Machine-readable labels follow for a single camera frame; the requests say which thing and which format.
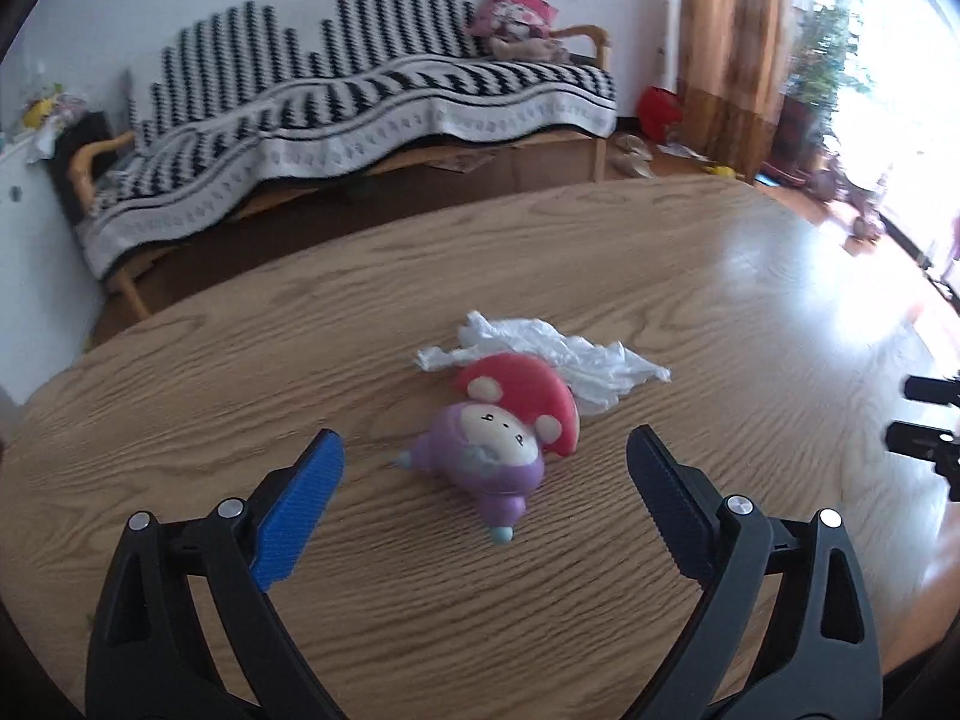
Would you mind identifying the black bag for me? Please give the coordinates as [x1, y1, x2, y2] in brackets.
[49, 112, 113, 226]

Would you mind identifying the potted plant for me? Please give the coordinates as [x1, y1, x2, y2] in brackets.
[780, 0, 863, 166]

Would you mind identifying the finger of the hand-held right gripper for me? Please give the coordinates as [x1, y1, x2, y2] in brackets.
[885, 421, 960, 500]
[904, 371, 960, 407]

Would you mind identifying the wooden sofa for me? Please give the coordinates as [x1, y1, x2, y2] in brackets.
[67, 24, 620, 320]

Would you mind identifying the orange curtain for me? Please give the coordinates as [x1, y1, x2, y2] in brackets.
[679, 0, 796, 185]

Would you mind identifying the pink printed cushion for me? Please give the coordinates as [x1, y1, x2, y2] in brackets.
[465, 0, 560, 42]

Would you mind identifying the purple toy with red cap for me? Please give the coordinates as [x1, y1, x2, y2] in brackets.
[388, 352, 582, 545]

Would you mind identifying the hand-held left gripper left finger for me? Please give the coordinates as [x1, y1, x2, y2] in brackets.
[85, 427, 347, 720]

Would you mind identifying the red bag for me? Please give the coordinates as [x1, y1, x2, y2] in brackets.
[636, 86, 685, 143]

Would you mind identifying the beige plush toy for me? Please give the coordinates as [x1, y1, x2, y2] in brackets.
[491, 34, 572, 65]

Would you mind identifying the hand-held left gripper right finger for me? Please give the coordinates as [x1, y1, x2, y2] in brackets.
[626, 424, 884, 720]

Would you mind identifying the white cabinet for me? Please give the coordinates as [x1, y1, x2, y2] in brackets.
[0, 139, 106, 406]

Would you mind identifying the sofa with striped blanket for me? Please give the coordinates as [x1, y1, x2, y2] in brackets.
[75, 0, 620, 278]

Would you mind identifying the crumpled clear plastic bag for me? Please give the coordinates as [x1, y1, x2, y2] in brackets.
[412, 310, 672, 419]

